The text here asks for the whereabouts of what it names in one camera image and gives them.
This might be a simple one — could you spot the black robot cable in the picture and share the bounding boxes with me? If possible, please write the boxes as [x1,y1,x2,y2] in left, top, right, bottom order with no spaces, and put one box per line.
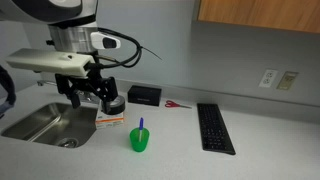
[87,27,164,70]

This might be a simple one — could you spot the green plastic cup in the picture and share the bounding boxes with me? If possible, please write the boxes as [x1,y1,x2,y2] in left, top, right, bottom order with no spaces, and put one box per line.
[129,127,151,153]

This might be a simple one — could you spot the stainless steel sink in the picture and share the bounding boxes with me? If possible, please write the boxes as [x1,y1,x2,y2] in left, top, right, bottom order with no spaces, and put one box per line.
[0,101,100,150]

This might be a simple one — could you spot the wooden wall cabinet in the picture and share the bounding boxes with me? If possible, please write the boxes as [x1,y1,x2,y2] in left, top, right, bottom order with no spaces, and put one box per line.
[197,0,320,34]

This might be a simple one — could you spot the orange and white box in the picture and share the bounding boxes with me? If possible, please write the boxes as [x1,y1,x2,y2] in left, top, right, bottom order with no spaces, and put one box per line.
[94,101,125,131]

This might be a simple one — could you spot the black duct tape roll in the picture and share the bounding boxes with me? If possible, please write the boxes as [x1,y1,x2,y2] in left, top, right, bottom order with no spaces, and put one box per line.
[100,94,127,116]

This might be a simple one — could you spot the black rectangular box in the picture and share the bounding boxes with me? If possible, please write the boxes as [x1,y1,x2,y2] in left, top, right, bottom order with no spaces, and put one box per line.
[127,85,163,107]

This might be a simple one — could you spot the blue pen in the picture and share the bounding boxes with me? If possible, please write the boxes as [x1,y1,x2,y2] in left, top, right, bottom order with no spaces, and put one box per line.
[138,116,145,142]

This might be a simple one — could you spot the red handled scissors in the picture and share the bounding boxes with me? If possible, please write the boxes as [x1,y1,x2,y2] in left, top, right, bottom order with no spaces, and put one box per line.
[164,99,193,110]

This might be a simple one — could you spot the white wall power outlet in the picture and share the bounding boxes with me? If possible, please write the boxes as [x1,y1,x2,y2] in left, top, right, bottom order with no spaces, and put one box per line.
[258,68,279,89]

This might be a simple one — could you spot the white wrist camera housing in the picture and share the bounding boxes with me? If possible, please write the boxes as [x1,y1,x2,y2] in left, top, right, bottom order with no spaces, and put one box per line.
[5,47,97,78]

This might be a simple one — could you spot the beige wall plate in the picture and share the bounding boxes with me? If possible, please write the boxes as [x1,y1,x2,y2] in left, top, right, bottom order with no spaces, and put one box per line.
[276,70,299,91]

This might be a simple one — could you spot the black computer keyboard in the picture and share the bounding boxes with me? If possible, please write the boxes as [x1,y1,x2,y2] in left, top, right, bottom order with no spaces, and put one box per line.
[196,102,237,156]

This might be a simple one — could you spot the dark blue fabric object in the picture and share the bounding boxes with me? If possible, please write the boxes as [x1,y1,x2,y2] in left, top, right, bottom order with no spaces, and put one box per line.
[0,64,17,120]

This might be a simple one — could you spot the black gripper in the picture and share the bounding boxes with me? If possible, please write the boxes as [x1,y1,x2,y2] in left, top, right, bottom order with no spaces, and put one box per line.
[54,72,120,115]

